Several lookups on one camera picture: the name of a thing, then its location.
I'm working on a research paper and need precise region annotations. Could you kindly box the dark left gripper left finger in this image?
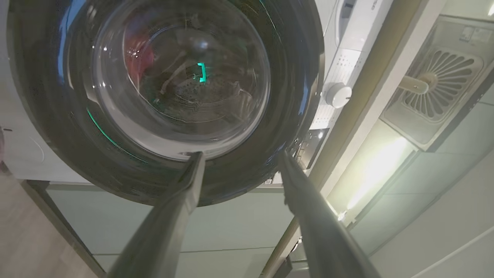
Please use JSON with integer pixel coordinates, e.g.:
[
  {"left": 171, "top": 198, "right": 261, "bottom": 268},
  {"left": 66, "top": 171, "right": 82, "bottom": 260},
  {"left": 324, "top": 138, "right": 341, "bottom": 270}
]
[{"left": 108, "top": 151, "right": 206, "bottom": 278}]

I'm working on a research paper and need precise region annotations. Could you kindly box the white front-load washing machine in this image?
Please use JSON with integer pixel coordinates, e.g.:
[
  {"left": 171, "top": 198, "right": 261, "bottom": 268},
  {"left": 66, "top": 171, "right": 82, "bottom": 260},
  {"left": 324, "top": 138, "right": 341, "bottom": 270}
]
[{"left": 0, "top": 0, "right": 394, "bottom": 184}]

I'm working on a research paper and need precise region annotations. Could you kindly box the white control dial knob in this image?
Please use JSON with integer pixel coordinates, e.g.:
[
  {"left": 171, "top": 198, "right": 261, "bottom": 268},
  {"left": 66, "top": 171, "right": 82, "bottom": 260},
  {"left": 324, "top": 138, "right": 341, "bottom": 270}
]
[{"left": 325, "top": 82, "right": 353, "bottom": 109}]

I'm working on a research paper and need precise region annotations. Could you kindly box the washing machine glass door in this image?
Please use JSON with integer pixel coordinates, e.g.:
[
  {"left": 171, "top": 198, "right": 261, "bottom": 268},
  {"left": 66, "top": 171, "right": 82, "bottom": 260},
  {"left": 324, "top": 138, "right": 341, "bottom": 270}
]
[{"left": 6, "top": 0, "right": 325, "bottom": 207}]

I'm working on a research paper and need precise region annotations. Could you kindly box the warm light strip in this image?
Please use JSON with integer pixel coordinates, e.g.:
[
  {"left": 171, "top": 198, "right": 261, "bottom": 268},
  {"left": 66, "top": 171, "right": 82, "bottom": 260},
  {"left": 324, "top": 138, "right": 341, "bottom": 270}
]
[{"left": 326, "top": 135, "right": 419, "bottom": 222}]

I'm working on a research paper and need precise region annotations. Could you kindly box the red bulls print jersey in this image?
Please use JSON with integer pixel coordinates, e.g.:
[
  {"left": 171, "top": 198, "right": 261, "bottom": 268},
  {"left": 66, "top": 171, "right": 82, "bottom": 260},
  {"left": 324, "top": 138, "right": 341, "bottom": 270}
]
[{"left": 123, "top": 19, "right": 157, "bottom": 83}]

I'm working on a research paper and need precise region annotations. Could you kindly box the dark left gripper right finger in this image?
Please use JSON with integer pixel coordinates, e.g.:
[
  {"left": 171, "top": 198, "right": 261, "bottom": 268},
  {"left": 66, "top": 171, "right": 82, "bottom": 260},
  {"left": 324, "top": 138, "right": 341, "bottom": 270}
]
[{"left": 278, "top": 151, "right": 381, "bottom": 278}]

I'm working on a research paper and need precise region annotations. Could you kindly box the steel washing machine drum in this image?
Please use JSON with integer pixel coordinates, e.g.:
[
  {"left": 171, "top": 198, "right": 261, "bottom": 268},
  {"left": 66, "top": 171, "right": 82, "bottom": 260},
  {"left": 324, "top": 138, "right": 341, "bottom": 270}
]
[{"left": 123, "top": 21, "right": 269, "bottom": 126}]

